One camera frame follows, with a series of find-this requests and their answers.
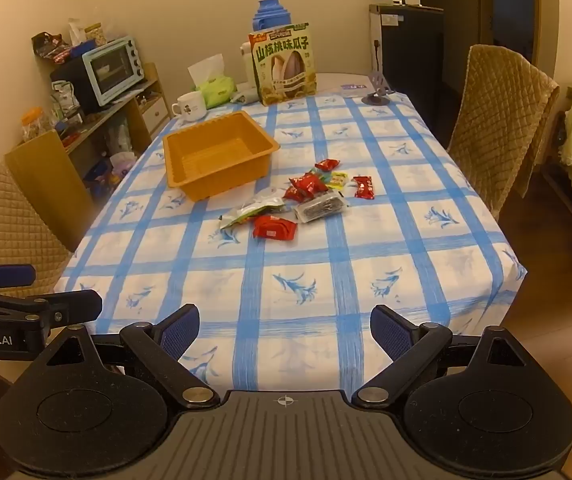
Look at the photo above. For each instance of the orange plastic tray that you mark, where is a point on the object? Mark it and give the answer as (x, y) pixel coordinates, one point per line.
(246, 170)

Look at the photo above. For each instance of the dark red snack bag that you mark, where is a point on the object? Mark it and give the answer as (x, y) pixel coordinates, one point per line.
(50, 47)

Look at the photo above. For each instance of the lavender tissue pack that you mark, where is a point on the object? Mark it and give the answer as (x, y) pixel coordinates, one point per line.
(123, 166)

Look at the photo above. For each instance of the green silver snack packet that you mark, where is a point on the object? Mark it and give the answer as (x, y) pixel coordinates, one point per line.
(251, 212)

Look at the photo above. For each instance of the white thermos flask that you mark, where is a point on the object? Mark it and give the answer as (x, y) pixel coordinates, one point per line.
(247, 60)

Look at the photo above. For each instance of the grey phone stand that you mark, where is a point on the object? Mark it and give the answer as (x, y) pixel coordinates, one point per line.
(377, 97)

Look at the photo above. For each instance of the black cabinet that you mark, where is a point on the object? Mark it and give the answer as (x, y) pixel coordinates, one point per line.
(411, 60)

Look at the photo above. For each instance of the clear jar of nuts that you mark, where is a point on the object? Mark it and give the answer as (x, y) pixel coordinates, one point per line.
(94, 34)

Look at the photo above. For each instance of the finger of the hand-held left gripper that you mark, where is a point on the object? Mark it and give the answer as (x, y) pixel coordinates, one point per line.
(5, 276)
(73, 304)

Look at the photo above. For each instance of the mint toaster oven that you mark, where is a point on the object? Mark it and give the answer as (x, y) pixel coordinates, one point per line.
(110, 67)

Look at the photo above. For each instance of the clear dark seed packet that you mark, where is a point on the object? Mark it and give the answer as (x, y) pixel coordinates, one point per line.
(318, 208)

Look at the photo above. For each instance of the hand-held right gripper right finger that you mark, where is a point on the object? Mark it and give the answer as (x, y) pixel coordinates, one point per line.
(391, 332)

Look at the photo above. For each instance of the white plastic bag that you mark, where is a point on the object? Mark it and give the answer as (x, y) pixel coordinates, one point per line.
(75, 32)

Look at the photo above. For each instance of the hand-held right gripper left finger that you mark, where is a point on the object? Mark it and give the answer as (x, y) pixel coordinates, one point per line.
(180, 331)

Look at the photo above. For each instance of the small yellow candy packet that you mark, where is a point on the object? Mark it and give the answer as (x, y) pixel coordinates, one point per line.
(338, 180)

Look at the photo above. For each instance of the blue thermos jug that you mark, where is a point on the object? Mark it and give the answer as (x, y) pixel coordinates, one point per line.
(271, 12)

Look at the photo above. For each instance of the green tissue pack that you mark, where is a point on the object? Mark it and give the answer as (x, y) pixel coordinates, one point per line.
(218, 91)

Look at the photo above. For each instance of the red square snack packet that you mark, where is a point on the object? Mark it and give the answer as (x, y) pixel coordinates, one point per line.
(273, 227)

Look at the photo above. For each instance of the chair with quilted cover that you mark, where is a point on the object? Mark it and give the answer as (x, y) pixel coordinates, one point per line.
(10, 220)
(496, 120)

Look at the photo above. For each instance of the green sunflower seed bag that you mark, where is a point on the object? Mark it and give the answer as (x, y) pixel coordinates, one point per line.
(283, 67)

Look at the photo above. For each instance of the wooden shelf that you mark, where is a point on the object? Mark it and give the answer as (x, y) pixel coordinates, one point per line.
(48, 180)

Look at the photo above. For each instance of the blue white checked tablecloth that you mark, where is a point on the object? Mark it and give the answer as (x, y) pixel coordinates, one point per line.
(266, 280)

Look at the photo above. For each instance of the large red snack packet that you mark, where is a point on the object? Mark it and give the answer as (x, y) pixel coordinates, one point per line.
(308, 183)

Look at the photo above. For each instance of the small green candy packet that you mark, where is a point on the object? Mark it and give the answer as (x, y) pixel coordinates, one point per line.
(323, 176)

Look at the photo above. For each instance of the green white snack bag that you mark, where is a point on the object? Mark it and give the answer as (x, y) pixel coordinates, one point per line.
(63, 97)

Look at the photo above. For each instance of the white mug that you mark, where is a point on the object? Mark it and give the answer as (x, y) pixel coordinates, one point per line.
(193, 106)

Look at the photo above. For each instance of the grey crumpled cloth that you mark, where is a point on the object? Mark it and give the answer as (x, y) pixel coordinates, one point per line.
(243, 96)

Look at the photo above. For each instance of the plastic jar orange lid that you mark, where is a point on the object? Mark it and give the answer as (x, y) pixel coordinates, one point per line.
(33, 124)

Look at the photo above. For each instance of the clear box blue label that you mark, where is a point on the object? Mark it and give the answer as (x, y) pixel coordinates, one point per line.
(353, 91)

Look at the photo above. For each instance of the white drawer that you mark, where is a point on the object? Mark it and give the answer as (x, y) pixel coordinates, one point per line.
(154, 112)

